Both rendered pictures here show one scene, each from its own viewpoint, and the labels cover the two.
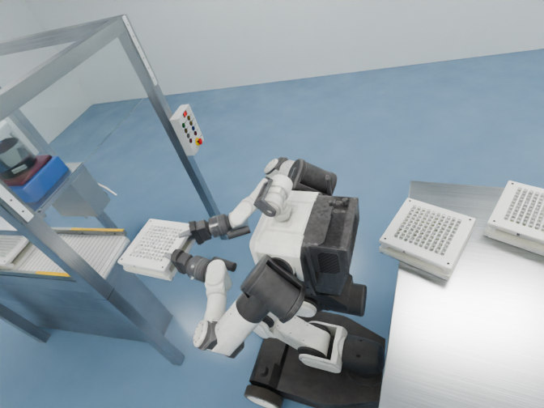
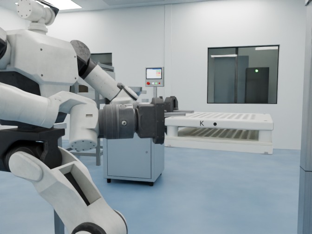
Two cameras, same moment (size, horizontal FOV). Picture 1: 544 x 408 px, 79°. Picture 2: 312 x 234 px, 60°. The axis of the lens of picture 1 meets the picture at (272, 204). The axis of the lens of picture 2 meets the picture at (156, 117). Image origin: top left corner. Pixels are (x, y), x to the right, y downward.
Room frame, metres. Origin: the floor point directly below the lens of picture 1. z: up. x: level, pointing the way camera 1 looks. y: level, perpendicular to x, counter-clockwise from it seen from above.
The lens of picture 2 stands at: (1.69, 0.21, 1.03)
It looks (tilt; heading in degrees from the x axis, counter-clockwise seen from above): 5 degrees down; 170
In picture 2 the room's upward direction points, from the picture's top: straight up
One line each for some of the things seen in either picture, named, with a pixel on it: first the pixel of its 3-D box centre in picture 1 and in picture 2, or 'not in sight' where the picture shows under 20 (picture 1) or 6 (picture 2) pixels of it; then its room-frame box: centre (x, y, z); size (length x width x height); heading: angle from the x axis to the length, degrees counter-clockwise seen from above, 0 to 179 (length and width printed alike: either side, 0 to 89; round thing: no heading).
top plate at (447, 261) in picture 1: (427, 231); not in sight; (0.68, -0.50, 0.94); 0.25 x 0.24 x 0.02; 129
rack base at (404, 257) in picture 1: (425, 239); not in sight; (0.68, -0.50, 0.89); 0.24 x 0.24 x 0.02; 39
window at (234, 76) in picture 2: not in sight; (241, 75); (-3.38, 2.86, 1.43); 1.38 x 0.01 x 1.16; 66
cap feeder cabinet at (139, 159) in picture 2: not in sight; (135, 148); (-1.60, 0.54, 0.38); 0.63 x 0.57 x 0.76; 66
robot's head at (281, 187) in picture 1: (277, 197); (36, 16); (0.69, -0.02, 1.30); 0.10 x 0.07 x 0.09; 149
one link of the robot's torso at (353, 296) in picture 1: (325, 290); (22, 149); (0.64, -0.10, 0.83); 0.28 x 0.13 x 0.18; 59
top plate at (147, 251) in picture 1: (157, 244); (222, 119); (1.01, 0.52, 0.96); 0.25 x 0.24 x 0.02; 149
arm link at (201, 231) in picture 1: (207, 228); (139, 120); (1.00, 0.29, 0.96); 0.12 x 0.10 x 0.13; 91
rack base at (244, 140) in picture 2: (162, 250); (221, 137); (1.01, 0.52, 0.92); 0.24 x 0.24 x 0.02; 59
